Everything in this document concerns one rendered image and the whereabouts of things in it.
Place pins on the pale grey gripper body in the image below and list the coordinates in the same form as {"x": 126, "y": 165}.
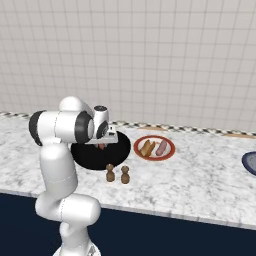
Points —
{"x": 110, "y": 139}

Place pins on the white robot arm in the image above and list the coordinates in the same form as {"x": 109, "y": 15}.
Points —
{"x": 57, "y": 166}

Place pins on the red sausage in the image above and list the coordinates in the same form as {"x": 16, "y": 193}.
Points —
{"x": 101, "y": 146}

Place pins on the black round bowl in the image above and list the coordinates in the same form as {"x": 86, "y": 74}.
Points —
{"x": 100, "y": 158}

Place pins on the tan hot dog bun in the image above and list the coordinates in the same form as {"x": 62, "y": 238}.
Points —
{"x": 147, "y": 148}

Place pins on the red-rimmed white plate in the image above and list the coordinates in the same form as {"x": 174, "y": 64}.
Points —
{"x": 154, "y": 158}

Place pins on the pink sausage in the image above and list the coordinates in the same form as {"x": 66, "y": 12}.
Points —
{"x": 161, "y": 147}

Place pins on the dark blue plate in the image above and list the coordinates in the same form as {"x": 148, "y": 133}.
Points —
{"x": 250, "y": 162}

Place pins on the brown wooden shaker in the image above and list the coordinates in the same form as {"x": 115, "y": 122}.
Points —
{"x": 125, "y": 175}
{"x": 110, "y": 173}

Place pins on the dark blue counter cabinet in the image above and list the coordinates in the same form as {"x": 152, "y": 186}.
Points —
{"x": 173, "y": 238}

